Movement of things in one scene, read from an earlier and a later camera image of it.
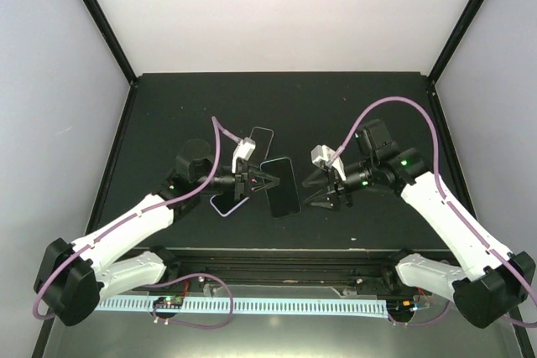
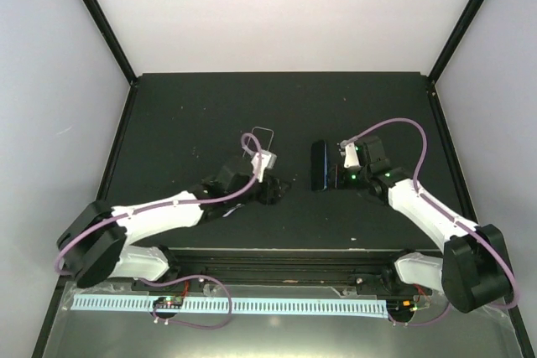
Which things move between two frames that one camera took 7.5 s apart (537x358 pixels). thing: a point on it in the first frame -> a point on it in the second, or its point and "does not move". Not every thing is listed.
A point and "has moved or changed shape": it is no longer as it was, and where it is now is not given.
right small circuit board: [400, 308] does not move
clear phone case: [263, 138] does not move
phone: [284, 198] has moved or changed shape
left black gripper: [242, 179] -> [271, 194]
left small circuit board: [169, 302] does not move
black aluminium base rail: [346, 269] does not move
